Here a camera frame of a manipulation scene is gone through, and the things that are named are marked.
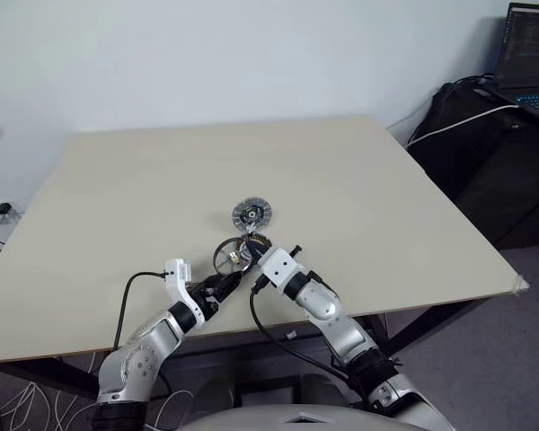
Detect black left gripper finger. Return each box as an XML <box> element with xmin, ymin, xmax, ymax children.
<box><xmin>206</xmin><ymin>269</ymin><xmax>244</xmax><ymax>287</ymax></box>
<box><xmin>214</xmin><ymin>277</ymin><xmax>243</xmax><ymax>303</ymax></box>

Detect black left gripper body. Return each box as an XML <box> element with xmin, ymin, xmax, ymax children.
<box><xmin>185</xmin><ymin>276</ymin><xmax>222</xmax><ymax>322</ymax></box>

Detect grey stator housing copper windings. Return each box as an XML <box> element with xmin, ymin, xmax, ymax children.
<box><xmin>236</xmin><ymin>233</ymin><xmax>273</xmax><ymax>261</ymax></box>

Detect silver spoked black-rimmed rotor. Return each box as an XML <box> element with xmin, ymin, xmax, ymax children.
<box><xmin>212</xmin><ymin>239</ymin><xmax>252</xmax><ymax>274</ymax></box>

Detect grey motor cover circuit board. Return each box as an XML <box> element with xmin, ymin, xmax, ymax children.
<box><xmin>231</xmin><ymin>196</ymin><xmax>275</xmax><ymax>233</ymax></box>

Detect dark rounded shape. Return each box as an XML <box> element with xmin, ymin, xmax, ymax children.
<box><xmin>189</xmin><ymin>376</ymin><xmax>238</xmax><ymax>412</ymax></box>

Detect grey robot torso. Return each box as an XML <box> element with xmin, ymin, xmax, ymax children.
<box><xmin>206</xmin><ymin>402</ymin><xmax>432</xmax><ymax>431</ymax></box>

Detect black fabric case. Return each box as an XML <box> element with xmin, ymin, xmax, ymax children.
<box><xmin>406</xmin><ymin>82</ymin><xmax>539</xmax><ymax>251</ymax></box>

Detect black open laptop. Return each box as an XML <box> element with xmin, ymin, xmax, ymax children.
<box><xmin>473</xmin><ymin>2</ymin><xmax>539</xmax><ymax>120</ymax></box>

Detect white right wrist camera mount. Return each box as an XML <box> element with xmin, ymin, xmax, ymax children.
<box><xmin>259</xmin><ymin>247</ymin><xmax>305</xmax><ymax>289</ymax></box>

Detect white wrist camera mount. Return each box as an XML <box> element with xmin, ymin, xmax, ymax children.
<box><xmin>163</xmin><ymin>257</ymin><xmax>199</xmax><ymax>315</ymax></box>
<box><xmin>259</xmin><ymin>247</ymin><xmax>305</xmax><ymax>289</ymax></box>

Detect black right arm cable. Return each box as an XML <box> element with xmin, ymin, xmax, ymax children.
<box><xmin>249</xmin><ymin>277</ymin><xmax>374</xmax><ymax>405</ymax></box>

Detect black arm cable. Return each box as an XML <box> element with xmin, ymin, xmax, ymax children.
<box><xmin>249</xmin><ymin>277</ymin><xmax>374</xmax><ymax>405</ymax></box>
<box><xmin>111</xmin><ymin>270</ymin><xmax>168</xmax><ymax>354</ymax></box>

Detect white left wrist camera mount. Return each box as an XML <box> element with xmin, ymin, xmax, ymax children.
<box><xmin>163</xmin><ymin>257</ymin><xmax>199</xmax><ymax>315</ymax></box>

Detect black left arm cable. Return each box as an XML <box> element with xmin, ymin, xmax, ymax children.
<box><xmin>111</xmin><ymin>270</ymin><xmax>168</xmax><ymax>354</ymax></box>

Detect white cable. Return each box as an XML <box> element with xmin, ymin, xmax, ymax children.
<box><xmin>406</xmin><ymin>104</ymin><xmax>522</xmax><ymax>147</ymax></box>

